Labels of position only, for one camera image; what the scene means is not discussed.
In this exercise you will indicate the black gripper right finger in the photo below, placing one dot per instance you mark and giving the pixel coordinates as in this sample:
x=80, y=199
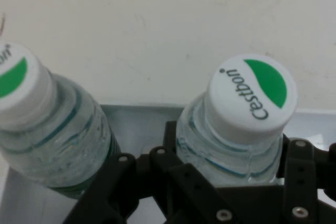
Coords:
x=302, y=182

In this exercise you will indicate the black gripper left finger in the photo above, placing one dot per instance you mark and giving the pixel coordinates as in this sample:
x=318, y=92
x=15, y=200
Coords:
x=147, y=182

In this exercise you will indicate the water bottle with green label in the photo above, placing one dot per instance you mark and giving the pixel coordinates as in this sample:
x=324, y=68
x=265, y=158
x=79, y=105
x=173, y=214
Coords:
x=65, y=142
x=249, y=98

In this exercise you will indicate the white and blue cardboard box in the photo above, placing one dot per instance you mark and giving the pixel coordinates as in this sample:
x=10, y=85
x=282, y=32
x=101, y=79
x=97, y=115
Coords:
x=136, y=124

